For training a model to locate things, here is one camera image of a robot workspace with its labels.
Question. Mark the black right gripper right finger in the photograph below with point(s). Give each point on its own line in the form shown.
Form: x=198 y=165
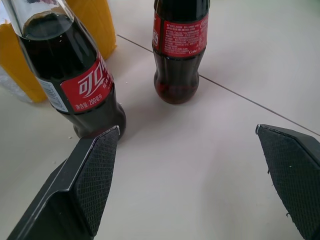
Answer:
x=295 y=175

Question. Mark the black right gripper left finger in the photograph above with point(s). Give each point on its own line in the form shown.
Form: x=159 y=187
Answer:
x=82 y=185

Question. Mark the glass cola bottle red label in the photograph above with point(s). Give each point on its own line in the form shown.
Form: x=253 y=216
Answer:
x=67 y=75
x=178 y=50

